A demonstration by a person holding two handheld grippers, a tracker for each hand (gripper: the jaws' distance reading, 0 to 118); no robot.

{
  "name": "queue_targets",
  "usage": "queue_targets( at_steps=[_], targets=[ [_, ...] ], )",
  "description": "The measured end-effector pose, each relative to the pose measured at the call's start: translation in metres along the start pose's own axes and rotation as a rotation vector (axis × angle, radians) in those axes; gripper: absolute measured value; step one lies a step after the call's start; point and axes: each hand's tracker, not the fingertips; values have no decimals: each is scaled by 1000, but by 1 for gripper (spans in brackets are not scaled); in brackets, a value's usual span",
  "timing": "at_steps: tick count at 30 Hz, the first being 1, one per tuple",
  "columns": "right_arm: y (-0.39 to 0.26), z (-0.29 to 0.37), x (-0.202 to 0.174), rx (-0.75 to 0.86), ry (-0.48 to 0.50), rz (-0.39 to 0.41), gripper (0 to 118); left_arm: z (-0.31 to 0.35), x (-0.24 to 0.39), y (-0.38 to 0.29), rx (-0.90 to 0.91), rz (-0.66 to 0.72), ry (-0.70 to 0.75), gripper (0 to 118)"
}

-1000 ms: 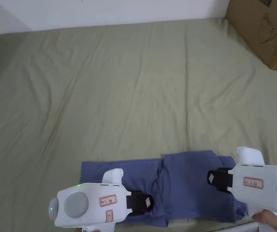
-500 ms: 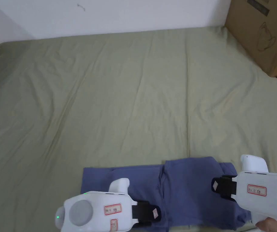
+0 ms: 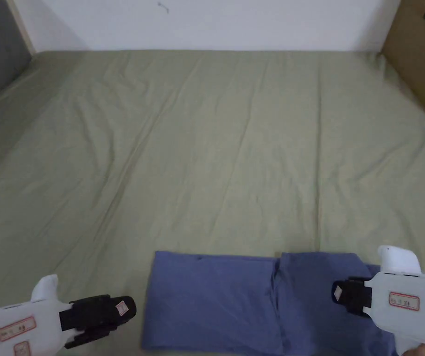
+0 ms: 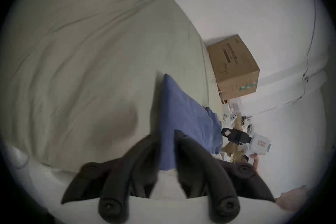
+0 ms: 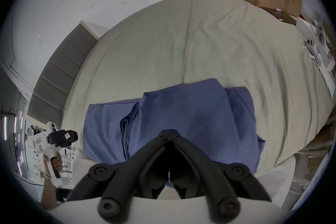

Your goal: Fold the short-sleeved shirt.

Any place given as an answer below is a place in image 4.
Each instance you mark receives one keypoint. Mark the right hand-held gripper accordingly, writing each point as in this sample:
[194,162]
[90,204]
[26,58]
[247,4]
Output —
[259,145]

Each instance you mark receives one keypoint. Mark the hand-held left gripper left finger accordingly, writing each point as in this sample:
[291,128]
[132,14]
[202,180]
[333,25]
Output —
[115,181]

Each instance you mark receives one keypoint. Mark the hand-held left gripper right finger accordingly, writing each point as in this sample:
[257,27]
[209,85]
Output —
[210,178]

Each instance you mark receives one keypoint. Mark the person's right forearm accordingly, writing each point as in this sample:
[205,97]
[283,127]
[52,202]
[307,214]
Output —
[292,199]

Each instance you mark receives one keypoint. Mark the person's right hand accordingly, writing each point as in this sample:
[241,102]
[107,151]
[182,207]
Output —
[255,161]

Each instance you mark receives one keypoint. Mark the blue garment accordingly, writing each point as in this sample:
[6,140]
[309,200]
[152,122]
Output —
[183,118]

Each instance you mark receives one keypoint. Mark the brown cardboard carton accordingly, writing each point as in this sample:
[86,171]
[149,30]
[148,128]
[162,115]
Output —
[233,68]

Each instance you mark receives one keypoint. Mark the bed with pale green sheet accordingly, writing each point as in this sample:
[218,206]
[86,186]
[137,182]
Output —
[86,60]

